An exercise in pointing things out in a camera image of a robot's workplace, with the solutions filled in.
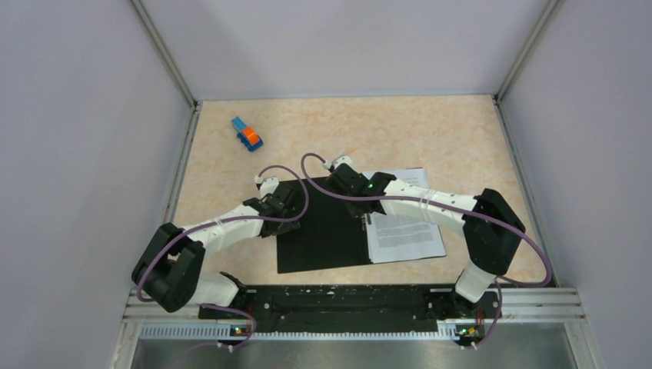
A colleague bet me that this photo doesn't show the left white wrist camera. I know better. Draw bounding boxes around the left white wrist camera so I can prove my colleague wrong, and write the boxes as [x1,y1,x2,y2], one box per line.
[254,176,280,197]

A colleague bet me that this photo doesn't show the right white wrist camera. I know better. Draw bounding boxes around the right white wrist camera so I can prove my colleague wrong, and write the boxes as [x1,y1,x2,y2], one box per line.
[322,155,354,172]

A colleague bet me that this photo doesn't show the right aluminium frame post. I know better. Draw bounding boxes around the right aluminium frame post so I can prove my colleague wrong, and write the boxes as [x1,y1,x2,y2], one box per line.
[493,0,564,106]

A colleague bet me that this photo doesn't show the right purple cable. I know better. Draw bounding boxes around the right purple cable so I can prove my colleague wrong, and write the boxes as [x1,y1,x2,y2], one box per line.
[300,152,554,350]

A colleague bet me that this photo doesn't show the printed paper sheet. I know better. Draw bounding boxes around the printed paper sheet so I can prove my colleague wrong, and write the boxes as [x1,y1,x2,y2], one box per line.
[362,167,447,264]

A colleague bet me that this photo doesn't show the teal folder black inside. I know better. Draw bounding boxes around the teal folder black inside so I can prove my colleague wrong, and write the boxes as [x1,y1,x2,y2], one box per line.
[276,182,371,274]

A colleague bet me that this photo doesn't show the purple cable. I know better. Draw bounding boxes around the purple cable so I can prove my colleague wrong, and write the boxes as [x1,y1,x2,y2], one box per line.
[135,164,310,352]
[300,152,554,350]

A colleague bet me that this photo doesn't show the white slotted cable duct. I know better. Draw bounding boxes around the white slotted cable duct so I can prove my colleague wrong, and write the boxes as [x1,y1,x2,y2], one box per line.
[140,322,460,341]

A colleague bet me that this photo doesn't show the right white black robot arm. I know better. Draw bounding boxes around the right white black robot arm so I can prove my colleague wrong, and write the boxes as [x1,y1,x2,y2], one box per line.
[325,157,526,317]

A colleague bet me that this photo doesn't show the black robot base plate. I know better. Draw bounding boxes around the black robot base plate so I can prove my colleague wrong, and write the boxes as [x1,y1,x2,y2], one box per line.
[230,284,498,333]

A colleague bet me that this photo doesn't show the aluminium frame post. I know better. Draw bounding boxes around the aluminium frame post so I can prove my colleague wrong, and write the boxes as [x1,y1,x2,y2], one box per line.
[127,0,198,111]
[493,0,564,106]

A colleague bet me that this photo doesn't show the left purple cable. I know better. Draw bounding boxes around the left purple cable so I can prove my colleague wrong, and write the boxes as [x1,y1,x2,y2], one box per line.
[135,164,310,352]

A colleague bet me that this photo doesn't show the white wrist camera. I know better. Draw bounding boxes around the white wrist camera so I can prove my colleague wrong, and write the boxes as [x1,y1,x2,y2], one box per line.
[254,176,280,197]
[322,155,354,172]

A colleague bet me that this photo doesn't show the left aluminium frame post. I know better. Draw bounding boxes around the left aluminium frame post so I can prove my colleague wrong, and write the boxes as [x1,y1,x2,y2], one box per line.
[127,0,198,111]

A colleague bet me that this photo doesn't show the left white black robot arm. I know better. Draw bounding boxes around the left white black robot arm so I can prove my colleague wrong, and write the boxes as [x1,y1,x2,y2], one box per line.
[131,178,309,318]

